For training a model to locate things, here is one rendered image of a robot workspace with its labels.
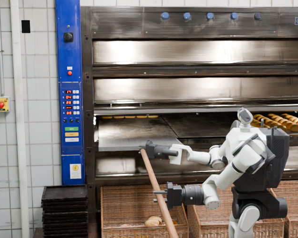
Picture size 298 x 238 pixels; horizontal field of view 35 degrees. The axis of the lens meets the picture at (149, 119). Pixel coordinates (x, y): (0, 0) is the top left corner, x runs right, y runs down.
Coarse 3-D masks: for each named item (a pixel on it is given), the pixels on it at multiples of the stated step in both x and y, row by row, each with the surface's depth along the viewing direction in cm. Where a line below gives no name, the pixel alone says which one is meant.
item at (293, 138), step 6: (180, 138) 339; (186, 138) 339; (192, 138) 339; (198, 138) 339; (204, 138) 339; (210, 138) 339; (216, 138) 340; (222, 138) 340; (294, 138) 346; (96, 144) 331
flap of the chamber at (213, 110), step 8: (96, 112) 313; (104, 112) 313; (112, 112) 314; (120, 112) 314; (128, 112) 315; (136, 112) 315; (144, 112) 316; (152, 112) 316; (160, 112) 317; (168, 112) 318; (176, 112) 318; (184, 112) 319; (192, 112) 323; (200, 112) 327; (208, 112) 331; (216, 112) 335; (224, 112) 339
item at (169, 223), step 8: (144, 152) 286; (144, 160) 270; (152, 176) 238; (152, 184) 228; (160, 200) 203; (160, 208) 196; (168, 216) 185; (168, 224) 178; (168, 232) 173; (176, 232) 172
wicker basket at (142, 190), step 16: (112, 192) 336; (128, 192) 337; (144, 192) 338; (112, 208) 335; (128, 208) 336; (144, 208) 337; (176, 208) 339; (112, 224) 334; (144, 224) 335; (160, 224) 334
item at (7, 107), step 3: (6, 96) 315; (9, 96) 316; (0, 99) 312; (3, 99) 312; (6, 99) 312; (9, 99) 315; (3, 102) 312; (6, 102) 313; (9, 102) 315; (6, 105) 313; (9, 105) 314; (0, 108) 313; (3, 108) 313; (6, 108) 313; (9, 108) 314; (0, 111) 313; (3, 111) 314; (6, 111) 314; (9, 111) 315
